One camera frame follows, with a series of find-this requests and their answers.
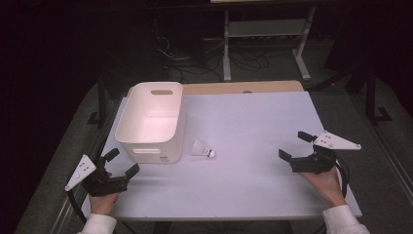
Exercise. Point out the person's left hand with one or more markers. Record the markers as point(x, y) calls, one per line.
point(102, 204)

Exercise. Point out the white metal desk frame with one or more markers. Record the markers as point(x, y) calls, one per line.
point(266, 29)

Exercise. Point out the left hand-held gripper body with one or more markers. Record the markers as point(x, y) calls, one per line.
point(107, 186)

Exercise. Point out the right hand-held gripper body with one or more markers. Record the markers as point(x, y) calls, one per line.
point(311, 165)

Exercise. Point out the white table mat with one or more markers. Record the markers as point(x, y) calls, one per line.
point(246, 130)

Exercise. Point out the white feather shuttlecock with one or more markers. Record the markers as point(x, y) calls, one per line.
point(200, 148)

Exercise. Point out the white plastic bin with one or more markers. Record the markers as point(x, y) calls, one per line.
point(152, 130)

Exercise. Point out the person's right hand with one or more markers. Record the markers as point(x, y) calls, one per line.
point(326, 188)

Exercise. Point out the black metal stand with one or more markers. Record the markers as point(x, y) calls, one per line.
point(102, 97)
point(370, 97)

